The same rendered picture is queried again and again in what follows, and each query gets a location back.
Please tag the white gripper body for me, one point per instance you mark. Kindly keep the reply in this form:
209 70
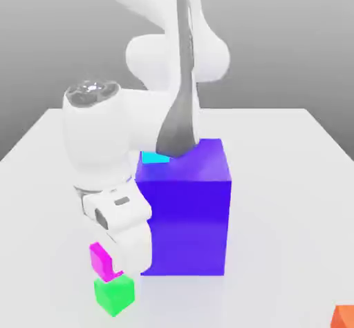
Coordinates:
132 248

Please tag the small magenta cube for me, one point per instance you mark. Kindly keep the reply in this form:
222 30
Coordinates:
98 261

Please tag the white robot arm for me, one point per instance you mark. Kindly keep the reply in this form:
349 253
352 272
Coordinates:
110 140

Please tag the small green cube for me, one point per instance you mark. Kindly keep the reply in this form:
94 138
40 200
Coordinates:
113 296

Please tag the small cyan cube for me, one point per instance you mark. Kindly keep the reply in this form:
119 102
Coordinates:
153 158

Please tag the large blue box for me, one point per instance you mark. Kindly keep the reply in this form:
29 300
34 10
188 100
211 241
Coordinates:
188 223

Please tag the large orange box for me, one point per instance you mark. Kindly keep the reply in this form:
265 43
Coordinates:
344 318

